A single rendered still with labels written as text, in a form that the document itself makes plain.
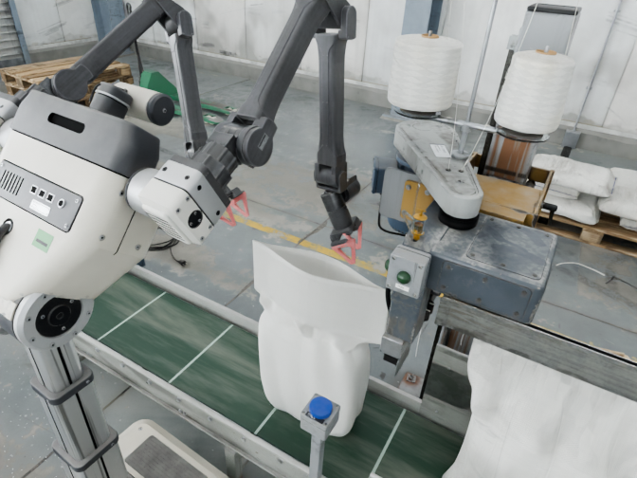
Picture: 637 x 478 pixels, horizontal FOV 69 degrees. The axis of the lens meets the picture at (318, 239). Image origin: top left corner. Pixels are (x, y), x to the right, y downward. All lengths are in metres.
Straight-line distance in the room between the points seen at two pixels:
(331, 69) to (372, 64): 5.52
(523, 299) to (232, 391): 1.25
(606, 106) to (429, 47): 5.07
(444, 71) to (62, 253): 0.90
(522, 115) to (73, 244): 0.95
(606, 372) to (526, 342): 0.17
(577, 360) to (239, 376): 1.24
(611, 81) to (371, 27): 2.88
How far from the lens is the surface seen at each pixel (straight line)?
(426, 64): 1.15
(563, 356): 1.26
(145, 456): 1.96
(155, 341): 2.15
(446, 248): 1.01
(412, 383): 2.48
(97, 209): 0.94
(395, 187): 1.40
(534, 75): 1.12
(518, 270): 1.00
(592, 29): 6.02
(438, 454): 1.82
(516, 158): 1.40
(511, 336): 1.25
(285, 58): 1.00
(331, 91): 1.15
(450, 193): 1.06
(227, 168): 0.89
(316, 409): 1.26
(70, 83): 1.36
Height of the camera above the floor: 1.86
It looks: 33 degrees down
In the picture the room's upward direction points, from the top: 3 degrees clockwise
